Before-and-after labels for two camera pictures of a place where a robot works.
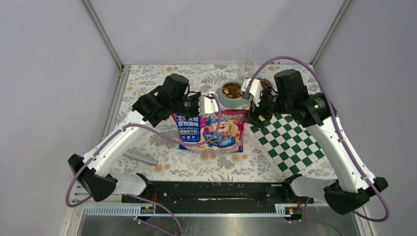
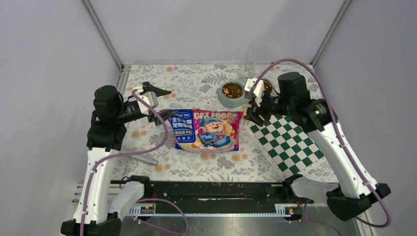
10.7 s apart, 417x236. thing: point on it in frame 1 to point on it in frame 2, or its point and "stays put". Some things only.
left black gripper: [195, 97] to [159, 92]
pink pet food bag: [201, 128] stays put
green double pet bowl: [230, 93] stays put
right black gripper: [253, 116] stays put
